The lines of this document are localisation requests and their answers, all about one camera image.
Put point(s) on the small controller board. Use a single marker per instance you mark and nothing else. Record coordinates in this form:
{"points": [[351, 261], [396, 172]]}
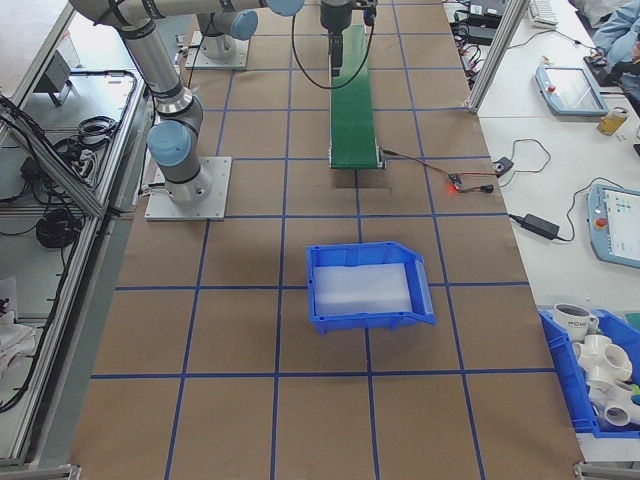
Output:
{"points": [[454, 179]]}

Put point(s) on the blue plastic bin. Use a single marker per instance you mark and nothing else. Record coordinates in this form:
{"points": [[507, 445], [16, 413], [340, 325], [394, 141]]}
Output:
{"points": [[350, 322]]}

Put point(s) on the blue bin with pipe fittings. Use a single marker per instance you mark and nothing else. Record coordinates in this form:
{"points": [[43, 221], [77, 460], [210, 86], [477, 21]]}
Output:
{"points": [[565, 380]]}

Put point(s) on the white PVC pipe fitting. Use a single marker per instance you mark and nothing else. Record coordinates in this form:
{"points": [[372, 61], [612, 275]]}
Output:
{"points": [[600, 357], [617, 412]]}

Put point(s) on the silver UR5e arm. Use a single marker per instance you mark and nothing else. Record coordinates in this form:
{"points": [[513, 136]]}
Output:
{"points": [[217, 42], [150, 60]]}

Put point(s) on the grey metal box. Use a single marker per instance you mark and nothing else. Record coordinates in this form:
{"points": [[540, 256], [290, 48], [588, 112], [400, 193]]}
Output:
{"points": [[55, 70]]}

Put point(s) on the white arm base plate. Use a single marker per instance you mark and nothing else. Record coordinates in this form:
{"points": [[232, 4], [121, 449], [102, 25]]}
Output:
{"points": [[215, 200], [235, 60]]}

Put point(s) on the black flat device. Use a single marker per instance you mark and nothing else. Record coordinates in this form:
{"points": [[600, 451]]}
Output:
{"points": [[482, 7]]}

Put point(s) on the black power adapter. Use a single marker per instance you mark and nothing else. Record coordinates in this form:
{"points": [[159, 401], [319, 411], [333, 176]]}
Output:
{"points": [[541, 225]]}

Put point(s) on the black power brick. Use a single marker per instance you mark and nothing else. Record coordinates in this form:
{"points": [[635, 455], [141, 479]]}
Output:
{"points": [[477, 32]]}

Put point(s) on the green belt conveyor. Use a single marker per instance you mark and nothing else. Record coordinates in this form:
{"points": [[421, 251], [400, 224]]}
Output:
{"points": [[352, 115]]}

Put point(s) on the white crumpled cloth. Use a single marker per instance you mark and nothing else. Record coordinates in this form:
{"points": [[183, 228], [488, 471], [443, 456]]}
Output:
{"points": [[12, 330]]}

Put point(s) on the blue grey teach pendant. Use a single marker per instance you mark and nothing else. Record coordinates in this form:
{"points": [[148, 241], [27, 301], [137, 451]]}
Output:
{"points": [[620, 225], [570, 90]]}

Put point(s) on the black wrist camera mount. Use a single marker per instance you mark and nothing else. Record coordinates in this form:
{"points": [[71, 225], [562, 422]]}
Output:
{"points": [[368, 15]]}

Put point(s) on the yellow drink can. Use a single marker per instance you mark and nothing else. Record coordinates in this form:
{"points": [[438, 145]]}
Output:
{"points": [[611, 122]]}

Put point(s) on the white plug block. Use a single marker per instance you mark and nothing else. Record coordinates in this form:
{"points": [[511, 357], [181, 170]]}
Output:
{"points": [[85, 160]]}

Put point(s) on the small black switch box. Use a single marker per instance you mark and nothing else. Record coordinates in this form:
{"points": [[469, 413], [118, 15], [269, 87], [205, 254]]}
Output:
{"points": [[502, 166]]}

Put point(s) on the black electronics board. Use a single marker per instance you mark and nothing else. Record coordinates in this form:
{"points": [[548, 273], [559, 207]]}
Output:
{"points": [[597, 62]]}

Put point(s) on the V-shaped metal bar frame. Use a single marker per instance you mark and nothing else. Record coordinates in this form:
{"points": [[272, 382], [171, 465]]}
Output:
{"points": [[75, 192]]}

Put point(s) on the black barrel connector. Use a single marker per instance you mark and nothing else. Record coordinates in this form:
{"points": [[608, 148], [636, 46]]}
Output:
{"points": [[484, 188]]}

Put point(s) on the white keyboard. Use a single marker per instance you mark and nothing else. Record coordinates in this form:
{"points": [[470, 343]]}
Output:
{"points": [[542, 12]]}

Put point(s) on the aluminium profile post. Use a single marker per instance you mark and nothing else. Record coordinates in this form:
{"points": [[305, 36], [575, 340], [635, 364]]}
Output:
{"points": [[492, 55]]}

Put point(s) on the aluminium corner bracket bar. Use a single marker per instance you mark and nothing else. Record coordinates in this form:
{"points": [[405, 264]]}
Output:
{"points": [[55, 471], [607, 471]]}

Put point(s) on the white printed mug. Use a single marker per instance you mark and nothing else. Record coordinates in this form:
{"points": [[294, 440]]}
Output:
{"points": [[570, 325]]}

